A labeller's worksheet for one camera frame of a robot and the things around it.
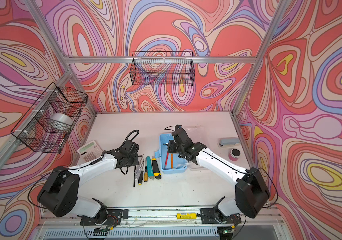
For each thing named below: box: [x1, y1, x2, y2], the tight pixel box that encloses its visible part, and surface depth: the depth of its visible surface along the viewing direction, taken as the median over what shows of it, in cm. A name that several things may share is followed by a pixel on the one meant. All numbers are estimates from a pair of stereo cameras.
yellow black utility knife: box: [151, 158, 162, 180], surface depth 91 cm
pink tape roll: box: [228, 148, 241, 162], surface depth 93 cm
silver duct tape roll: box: [50, 113, 74, 132], surface depth 74 cm
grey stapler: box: [217, 137, 241, 149], surface depth 101 cm
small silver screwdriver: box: [134, 153, 145, 181], surface depth 89 cm
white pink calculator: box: [77, 140, 103, 163], surface depth 98 cm
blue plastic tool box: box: [155, 133, 188, 174], surface depth 95 cm
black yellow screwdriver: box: [138, 158, 145, 186], surface depth 88 cm
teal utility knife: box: [146, 156, 155, 180], surface depth 92 cm
